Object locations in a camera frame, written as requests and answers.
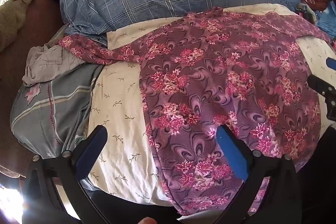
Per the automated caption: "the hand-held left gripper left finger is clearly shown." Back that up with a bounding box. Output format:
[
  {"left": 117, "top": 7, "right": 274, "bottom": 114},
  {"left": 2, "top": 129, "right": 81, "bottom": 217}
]
[{"left": 22, "top": 125, "right": 111, "bottom": 224}]

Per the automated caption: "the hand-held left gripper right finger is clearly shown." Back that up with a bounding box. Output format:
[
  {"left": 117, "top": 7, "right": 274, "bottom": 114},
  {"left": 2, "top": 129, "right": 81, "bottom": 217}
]
[{"left": 216, "top": 124, "right": 303, "bottom": 224}]

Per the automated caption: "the purple floral garment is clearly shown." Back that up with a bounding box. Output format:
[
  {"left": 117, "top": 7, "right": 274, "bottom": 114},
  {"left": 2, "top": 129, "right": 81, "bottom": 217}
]
[{"left": 58, "top": 7, "right": 334, "bottom": 216}]

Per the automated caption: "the blue denim cloth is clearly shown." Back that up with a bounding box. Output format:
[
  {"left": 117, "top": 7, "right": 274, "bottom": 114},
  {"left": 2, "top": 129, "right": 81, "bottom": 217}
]
[{"left": 314, "top": 1, "right": 336, "bottom": 41}]

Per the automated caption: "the cream leaf-print blanket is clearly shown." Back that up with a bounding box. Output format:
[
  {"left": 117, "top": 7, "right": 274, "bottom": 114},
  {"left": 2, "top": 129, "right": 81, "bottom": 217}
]
[{"left": 87, "top": 4, "right": 336, "bottom": 203}]

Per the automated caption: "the grey crumpled cloth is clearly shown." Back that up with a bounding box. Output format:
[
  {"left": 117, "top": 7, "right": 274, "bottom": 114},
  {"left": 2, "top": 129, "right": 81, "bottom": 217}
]
[{"left": 22, "top": 44, "right": 84, "bottom": 86}]

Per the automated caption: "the beige fleece towel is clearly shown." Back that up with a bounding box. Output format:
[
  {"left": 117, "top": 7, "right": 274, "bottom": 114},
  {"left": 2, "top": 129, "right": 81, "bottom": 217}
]
[{"left": 0, "top": 0, "right": 38, "bottom": 52}]

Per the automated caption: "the brown bed frame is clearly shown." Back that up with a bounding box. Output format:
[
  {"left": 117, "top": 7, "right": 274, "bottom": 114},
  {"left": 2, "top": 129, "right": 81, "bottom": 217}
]
[{"left": 0, "top": 0, "right": 67, "bottom": 119}]

